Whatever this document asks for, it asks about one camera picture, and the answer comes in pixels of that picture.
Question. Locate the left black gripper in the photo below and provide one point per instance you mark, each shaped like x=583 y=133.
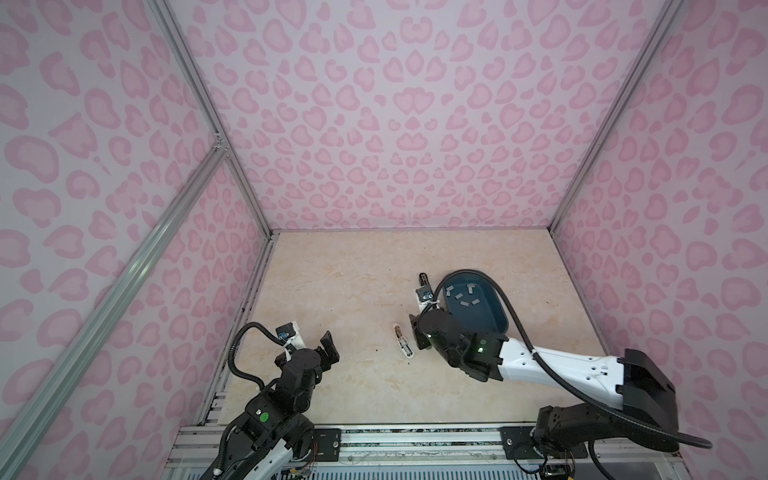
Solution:
x=325 y=362

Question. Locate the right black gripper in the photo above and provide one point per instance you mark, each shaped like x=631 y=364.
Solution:
x=418 y=330

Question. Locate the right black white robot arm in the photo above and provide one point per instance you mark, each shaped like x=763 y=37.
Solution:
x=618 y=397

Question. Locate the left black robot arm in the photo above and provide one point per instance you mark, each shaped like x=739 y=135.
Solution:
x=272 y=434

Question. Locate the teal plastic tray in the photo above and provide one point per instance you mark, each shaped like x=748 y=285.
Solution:
x=486 y=317

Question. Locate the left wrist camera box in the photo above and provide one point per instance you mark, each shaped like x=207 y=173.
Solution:
x=289 y=335

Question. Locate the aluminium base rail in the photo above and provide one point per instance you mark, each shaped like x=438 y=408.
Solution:
x=475 y=451

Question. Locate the aluminium frame diagonal bar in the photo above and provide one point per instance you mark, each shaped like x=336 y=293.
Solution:
x=38 y=414

